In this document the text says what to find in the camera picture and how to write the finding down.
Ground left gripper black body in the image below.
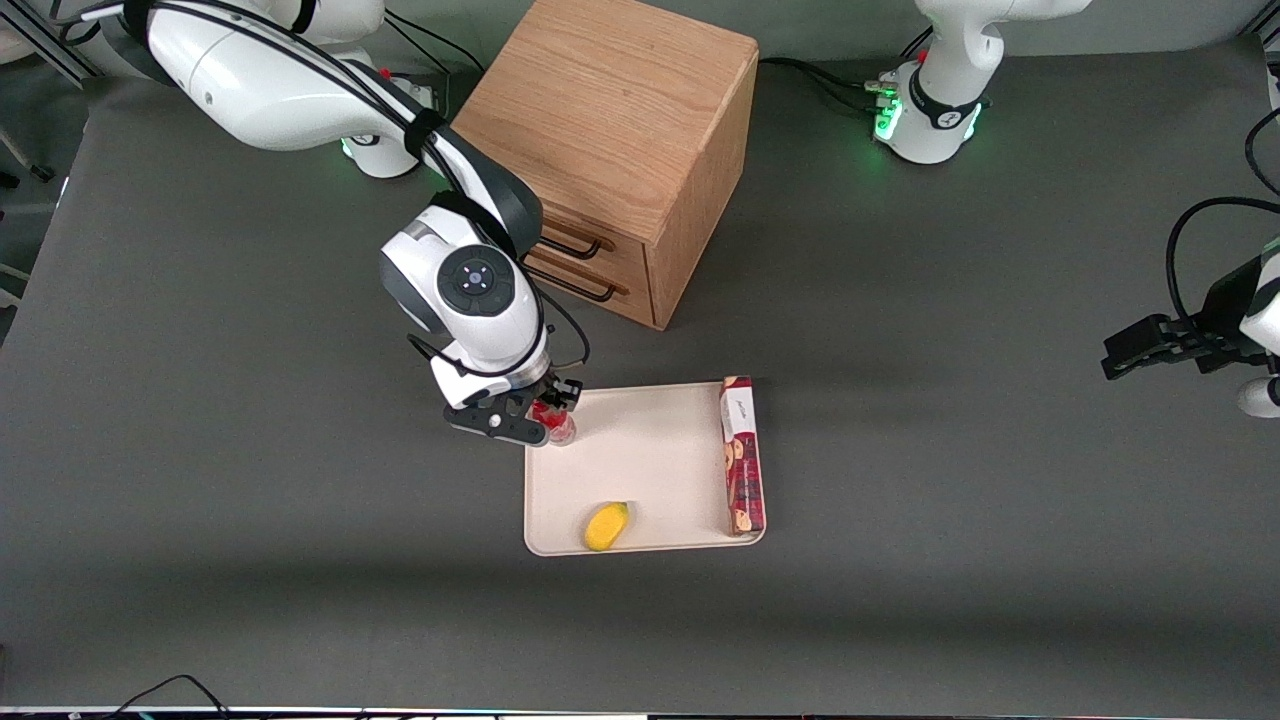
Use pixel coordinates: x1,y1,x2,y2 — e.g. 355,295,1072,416
1165,255,1271,376

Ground red coke bottle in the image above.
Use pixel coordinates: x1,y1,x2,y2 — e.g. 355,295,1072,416
530,398,578,447

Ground cream rectangular tray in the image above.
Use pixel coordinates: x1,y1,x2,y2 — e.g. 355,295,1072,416
523,380,768,557

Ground yellow lemon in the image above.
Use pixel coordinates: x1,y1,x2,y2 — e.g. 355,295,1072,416
584,502,631,552

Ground red cookie box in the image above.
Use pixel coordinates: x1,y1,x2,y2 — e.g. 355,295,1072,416
720,375,767,537

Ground wooden drawer cabinet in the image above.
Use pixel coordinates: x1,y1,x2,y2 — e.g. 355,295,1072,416
450,0,761,331

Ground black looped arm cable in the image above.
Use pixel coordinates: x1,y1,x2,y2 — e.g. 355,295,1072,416
1165,195,1280,336

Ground black drawer handle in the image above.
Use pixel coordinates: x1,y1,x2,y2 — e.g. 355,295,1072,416
540,222,617,259
525,255,617,303

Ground black curved cable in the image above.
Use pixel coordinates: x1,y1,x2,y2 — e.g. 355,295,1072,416
1245,105,1280,196

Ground black cable along right arm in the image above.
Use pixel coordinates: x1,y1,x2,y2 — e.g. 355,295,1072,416
45,0,593,381

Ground black cable behind cabinet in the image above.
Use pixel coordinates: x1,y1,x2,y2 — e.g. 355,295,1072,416
385,10,456,111

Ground black base power cables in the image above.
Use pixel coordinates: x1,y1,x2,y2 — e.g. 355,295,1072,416
757,55,901,116

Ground black cable on table edge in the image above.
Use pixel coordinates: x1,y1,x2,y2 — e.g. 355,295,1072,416
100,675,231,720

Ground aluminium frame rail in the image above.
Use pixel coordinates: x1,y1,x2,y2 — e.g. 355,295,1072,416
0,10,111,91

